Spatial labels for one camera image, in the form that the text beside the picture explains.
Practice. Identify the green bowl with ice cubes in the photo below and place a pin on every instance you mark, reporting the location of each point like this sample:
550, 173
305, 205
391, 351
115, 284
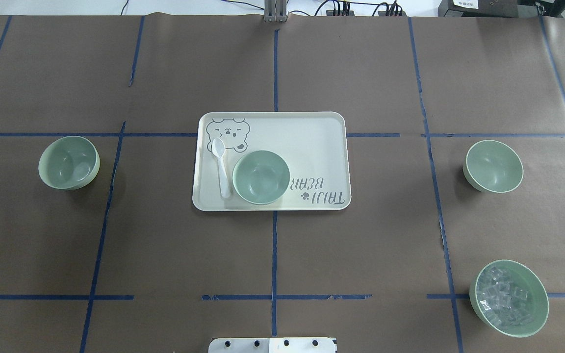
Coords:
510, 298

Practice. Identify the green bowl on tray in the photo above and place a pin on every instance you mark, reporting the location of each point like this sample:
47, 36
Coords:
261, 177

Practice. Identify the white plastic spoon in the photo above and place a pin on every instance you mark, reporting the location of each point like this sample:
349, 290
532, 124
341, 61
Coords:
218, 148

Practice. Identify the black power strip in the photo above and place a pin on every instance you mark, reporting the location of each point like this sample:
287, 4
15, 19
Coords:
344, 8

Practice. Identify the black computer box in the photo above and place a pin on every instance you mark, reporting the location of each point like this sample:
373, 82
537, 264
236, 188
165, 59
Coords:
478, 8

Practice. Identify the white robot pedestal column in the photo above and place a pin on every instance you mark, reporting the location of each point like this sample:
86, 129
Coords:
274, 345

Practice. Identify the cream bear tray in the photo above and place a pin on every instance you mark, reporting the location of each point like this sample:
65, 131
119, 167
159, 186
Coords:
313, 144

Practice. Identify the aluminium frame post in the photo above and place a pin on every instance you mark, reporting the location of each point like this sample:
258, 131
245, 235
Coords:
275, 11

